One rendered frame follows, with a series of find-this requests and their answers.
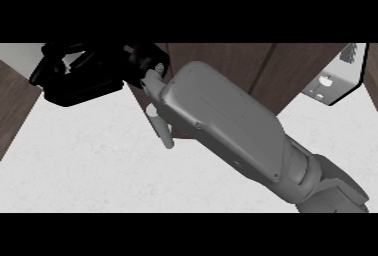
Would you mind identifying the brown wooden cabinet side panel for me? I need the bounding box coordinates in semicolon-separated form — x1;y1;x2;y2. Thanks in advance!
362;42;378;112
0;59;45;162

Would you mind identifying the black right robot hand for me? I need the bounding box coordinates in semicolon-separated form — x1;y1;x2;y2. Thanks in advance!
28;42;172;108

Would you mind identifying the white appliance with black edge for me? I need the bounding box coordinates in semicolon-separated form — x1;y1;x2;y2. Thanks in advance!
299;42;369;107

